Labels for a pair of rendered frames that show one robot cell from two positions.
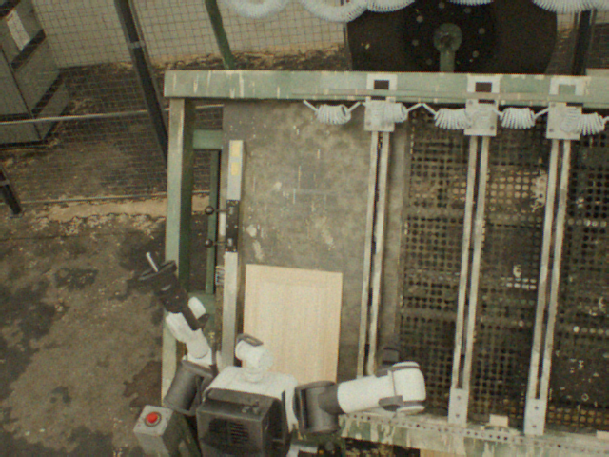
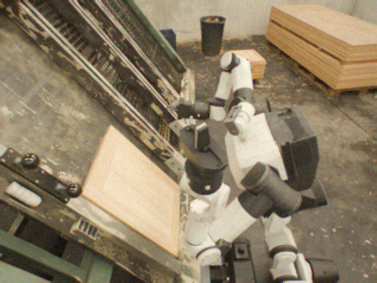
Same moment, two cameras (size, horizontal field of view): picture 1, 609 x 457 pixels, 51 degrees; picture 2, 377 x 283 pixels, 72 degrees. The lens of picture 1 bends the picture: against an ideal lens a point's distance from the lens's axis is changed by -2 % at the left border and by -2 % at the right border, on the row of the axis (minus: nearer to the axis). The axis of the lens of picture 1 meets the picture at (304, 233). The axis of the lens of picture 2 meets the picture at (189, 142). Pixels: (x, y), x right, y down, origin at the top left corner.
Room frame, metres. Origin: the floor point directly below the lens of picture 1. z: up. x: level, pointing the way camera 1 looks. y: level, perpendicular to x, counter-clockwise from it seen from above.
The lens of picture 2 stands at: (1.73, 0.84, 1.91)
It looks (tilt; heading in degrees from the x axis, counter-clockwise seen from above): 39 degrees down; 249
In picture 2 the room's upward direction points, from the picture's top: straight up
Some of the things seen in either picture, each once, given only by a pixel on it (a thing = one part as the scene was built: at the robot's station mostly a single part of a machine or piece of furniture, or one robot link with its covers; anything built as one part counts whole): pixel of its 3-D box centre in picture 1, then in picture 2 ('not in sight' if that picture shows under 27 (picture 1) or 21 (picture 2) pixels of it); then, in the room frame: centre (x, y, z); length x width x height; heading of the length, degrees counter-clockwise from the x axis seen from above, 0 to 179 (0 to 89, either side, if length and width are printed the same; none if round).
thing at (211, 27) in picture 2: not in sight; (211, 35); (-0.59, -3.99, 0.33); 0.52 x 0.51 x 0.65; 80
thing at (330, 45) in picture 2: not in sight; (323, 43); (-2.19, -2.71, 0.39); 2.46 x 1.05 x 0.78; 80
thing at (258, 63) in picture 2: not in sight; (242, 66); (-0.55, -2.68, 0.20); 0.61 x 0.53 x 0.40; 80
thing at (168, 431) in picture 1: (159, 432); not in sight; (1.47, 0.67, 0.84); 0.12 x 0.12 x 0.18; 69
